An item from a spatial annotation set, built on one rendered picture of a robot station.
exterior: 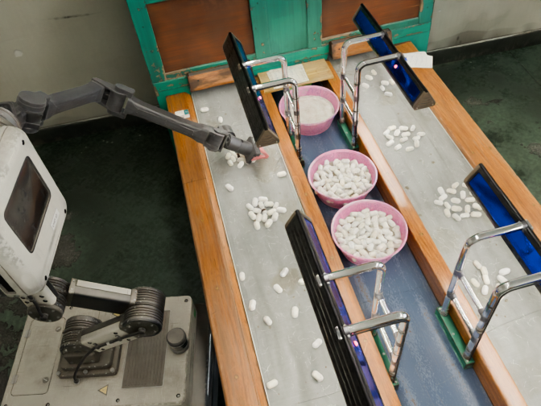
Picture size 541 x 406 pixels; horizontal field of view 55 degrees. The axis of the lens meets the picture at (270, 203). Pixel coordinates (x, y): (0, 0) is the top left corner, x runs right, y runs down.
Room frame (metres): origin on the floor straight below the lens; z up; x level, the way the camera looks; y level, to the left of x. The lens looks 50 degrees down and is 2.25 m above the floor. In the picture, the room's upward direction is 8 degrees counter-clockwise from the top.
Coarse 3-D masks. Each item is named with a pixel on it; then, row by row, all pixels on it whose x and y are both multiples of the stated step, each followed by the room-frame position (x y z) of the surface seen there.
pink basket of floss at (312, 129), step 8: (304, 88) 1.92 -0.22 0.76; (312, 88) 1.92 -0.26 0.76; (320, 88) 1.90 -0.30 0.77; (320, 96) 1.89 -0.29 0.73; (328, 96) 1.86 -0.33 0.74; (336, 96) 1.82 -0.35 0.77; (280, 104) 1.83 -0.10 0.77; (336, 104) 1.80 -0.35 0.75; (280, 112) 1.77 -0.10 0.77; (336, 112) 1.72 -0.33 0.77; (328, 120) 1.69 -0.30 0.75; (304, 128) 1.68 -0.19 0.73; (312, 128) 1.68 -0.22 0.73; (320, 128) 1.69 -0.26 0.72
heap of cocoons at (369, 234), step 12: (348, 216) 1.18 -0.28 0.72; (360, 216) 1.16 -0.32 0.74; (372, 216) 1.16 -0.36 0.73; (384, 216) 1.15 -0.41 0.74; (348, 228) 1.12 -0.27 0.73; (360, 228) 1.11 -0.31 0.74; (372, 228) 1.11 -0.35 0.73; (384, 228) 1.10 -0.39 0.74; (396, 228) 1.09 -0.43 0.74; (348, 240) 1.07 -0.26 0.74; (360, 240) 1.06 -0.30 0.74; (372, 240) 1.05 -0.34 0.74; (384, 240) 1.04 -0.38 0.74; (396, 240) 1.04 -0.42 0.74; (348, 252) 1.01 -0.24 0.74; (360, 252) 1.01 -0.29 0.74; (372, 252) 1.00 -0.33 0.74; (384, 252) 1.00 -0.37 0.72
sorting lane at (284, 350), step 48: (192, 96) 2.00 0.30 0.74; (240, 192) 1.36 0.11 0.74; (288, 192) 1.33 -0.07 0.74; (240, 240) 1.13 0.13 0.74; (288, 240) 1.10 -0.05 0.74; (240, 288) 0.93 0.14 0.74; (288, 288) 0.90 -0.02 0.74; (288, 336) 0.73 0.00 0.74; (288, 384) 0.58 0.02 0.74; (336, 384) 0.56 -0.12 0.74
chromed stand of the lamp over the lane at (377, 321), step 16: (336, 272) 0.70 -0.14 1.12; (352, 272) 0.70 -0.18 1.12; (384, 272) 0.71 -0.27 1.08; (384, 304) 0.68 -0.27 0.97; (368, 320) 0.56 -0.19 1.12; (384, 320) 0.56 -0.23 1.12; (400, 320) 0.56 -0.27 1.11; (384, 336) 0.64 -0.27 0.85; (400, 336) 0.56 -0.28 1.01; (384, 352) 0.65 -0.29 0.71; (400, 352) 0.56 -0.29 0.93
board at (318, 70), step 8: (304, 64) 2.08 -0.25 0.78; (312, 64) 2.07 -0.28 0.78; (320, 64) 2.06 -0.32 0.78; (264, 72) 2.06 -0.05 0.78; (312, 72) 2.01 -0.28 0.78; (320, 72) 2.00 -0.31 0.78; (328, 72) 1.99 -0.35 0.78; (264, 80) 2.00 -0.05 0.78; (312, 80) 1.95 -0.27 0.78; (320, 80) 1.95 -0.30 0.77; (272, 88) 1.93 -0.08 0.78; (280, 88) 1.92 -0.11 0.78
